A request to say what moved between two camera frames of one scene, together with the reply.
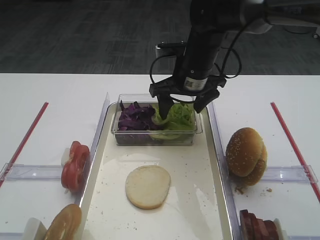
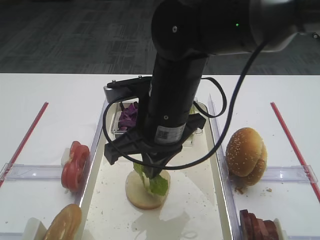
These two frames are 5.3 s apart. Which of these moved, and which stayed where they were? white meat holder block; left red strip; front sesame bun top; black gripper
Moved: black gripper
Stayed: front sesame bun top; white meat holder block; left red strip
